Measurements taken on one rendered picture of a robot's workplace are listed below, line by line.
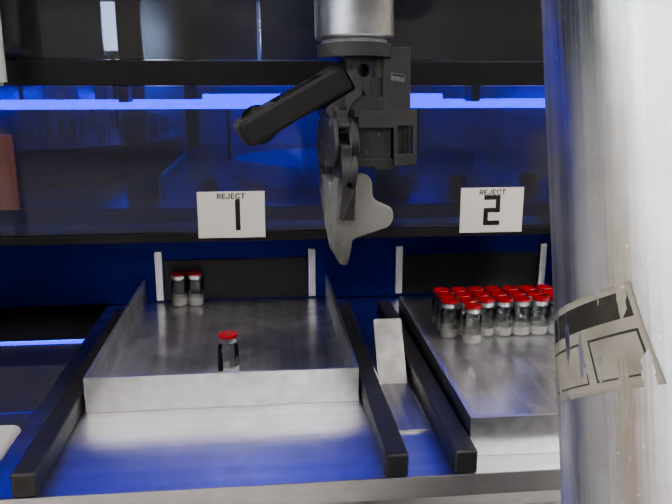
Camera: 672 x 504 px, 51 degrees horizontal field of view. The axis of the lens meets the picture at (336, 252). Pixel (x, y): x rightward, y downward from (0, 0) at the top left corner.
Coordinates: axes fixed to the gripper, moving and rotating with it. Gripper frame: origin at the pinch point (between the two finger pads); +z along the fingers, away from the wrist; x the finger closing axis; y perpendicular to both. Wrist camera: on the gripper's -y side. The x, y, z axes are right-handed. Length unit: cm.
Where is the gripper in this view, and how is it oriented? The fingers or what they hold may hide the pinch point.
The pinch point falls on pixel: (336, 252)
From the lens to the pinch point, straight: 70.6
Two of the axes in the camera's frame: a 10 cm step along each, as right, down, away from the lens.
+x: -2.7, -1.7, 9.5
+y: 9.6, -0.6, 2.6
